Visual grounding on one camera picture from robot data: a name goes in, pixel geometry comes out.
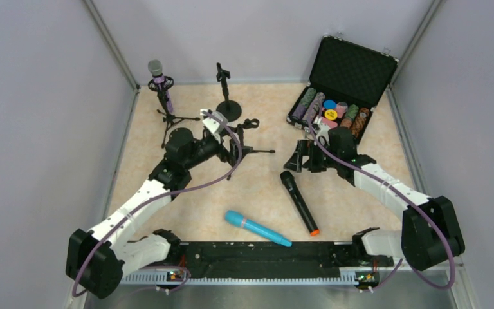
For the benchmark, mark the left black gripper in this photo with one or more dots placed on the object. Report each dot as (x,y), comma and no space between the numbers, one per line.
(226,150)

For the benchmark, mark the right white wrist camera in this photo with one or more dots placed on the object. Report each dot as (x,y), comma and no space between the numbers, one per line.
(322,134)

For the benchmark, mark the black microphone orange end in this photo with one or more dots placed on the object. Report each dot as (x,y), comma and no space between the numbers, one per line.
(289,183)

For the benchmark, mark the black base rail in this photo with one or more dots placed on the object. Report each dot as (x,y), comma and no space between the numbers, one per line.
(206,263)

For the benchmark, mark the black round-base mic stand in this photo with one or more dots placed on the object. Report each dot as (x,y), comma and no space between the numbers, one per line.
(230,109)

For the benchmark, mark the tripod stand with shock mount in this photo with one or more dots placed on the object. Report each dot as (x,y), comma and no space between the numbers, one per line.
(171,120)

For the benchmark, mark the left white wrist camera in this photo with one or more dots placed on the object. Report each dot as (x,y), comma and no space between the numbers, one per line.
(214,122)

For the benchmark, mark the black poker chip case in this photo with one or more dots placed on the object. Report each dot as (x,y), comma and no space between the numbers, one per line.
(349,73)

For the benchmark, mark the purple glitter microphone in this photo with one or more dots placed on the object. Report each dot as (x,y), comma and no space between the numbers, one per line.
(160,84)

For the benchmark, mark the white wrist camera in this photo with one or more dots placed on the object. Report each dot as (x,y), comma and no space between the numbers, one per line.
(214,122)
(322,134)

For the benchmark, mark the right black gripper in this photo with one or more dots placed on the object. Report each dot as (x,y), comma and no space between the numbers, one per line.
(312,158)

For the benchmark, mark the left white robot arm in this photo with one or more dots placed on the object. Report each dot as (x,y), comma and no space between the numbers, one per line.
(98,258)

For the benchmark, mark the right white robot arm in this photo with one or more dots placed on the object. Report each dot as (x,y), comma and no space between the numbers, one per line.
(430,232)

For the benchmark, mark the light blue microphone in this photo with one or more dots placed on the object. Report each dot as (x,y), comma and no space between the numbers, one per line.
(239,220)

